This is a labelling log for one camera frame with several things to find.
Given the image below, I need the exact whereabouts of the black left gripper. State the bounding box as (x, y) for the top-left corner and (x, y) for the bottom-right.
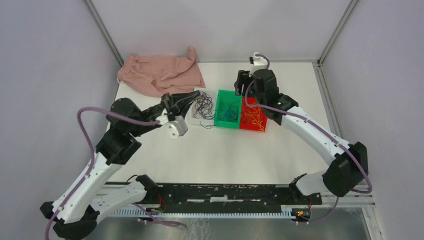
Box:
(130, 89), (202, 137)

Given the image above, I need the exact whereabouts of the thin black cable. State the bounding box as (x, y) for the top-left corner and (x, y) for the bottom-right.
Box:
(193, 97), (206, 119)
(195, 92), (214, 115)

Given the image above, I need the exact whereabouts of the thin orange cable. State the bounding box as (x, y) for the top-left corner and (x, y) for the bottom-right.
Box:
(241, 105), (266, 132)

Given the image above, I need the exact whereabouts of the thin yellow cable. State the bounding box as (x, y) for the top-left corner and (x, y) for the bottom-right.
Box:
(244, 107), (267, 131)

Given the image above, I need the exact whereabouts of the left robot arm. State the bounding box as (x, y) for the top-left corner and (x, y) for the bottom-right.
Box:
(40, 90), (200, 240)

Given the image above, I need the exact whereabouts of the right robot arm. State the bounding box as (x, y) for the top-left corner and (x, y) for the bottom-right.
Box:
(234, 69), (373, 204)

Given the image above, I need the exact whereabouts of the clear plastic bin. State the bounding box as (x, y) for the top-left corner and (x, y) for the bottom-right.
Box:
(188, 87), (218, 130)

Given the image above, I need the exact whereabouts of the pink cloth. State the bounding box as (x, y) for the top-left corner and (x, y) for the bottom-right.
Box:
(117, 45), (206, 98)

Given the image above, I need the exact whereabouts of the green plastic bin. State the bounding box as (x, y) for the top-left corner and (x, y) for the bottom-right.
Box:
(215, 89), (242, 129)

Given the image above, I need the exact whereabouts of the red plastic bin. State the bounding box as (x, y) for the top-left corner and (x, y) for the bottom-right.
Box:
(239, 97), (268, 132)

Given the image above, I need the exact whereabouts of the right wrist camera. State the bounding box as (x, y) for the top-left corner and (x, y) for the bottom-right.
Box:
(249, 52), (270, 77)

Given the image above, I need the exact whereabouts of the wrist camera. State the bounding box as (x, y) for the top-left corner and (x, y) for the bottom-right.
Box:
(156, 115), (188, 139)
(249, 52), (270, 77)

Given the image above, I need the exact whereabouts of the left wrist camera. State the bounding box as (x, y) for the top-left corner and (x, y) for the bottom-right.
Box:
(156, 115), (188, 139)

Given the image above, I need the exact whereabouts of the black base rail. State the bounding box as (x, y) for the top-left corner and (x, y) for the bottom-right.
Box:
(109, 181), (323, 215)

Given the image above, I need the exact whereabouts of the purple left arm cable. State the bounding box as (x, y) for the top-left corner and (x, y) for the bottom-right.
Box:
(44, 106), (163, 240)

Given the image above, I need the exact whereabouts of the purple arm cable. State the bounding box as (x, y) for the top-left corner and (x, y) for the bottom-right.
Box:
(244, 52), (374, 224)
(44, 106), (163, 240)

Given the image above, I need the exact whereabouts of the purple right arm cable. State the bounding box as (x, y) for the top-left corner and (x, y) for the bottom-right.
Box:
(244, 52), (374, 224)

